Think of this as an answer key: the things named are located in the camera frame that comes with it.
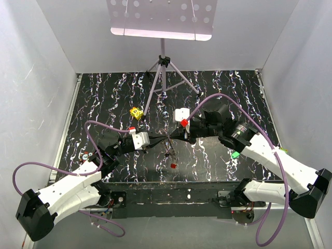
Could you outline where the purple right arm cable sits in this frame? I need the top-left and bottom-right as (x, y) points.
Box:
(188, 93), (290, 246)

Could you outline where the lilac music stand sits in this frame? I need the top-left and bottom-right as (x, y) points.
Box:
(106, 0), (217, 116)

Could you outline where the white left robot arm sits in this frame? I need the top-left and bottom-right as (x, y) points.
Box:
(16, 131), (168, 242)

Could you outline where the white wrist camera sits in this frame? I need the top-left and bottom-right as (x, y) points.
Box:
(173, 107), (190, 128)
(129, 127), (150, 150)

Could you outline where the green toy block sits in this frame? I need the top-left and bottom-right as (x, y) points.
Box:
(279, 147), (288, 154)

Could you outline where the red owl toy block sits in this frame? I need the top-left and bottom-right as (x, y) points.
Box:
(79, 151), (93, 163)

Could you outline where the metal key ring disc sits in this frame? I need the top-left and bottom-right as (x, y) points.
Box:
(163, 136), (177, 163)

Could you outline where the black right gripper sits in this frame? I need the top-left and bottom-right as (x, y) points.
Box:
(169, 119), (220, 145)

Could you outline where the yellow toy block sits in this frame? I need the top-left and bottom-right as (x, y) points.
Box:
(130, 107), (144, 120)

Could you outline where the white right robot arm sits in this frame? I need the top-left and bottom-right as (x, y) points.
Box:
(171, 104), (331, 218)

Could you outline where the green tag key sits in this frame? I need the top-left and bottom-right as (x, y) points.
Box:
(231, 151), (240, 159)

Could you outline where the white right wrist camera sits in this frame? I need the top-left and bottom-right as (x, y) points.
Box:
(173, 107), (190, 128)

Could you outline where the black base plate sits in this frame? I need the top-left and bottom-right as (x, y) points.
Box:
(93, 179), (285, 223)

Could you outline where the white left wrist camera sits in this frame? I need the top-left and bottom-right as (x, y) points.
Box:
(129, 127), (150, 150)

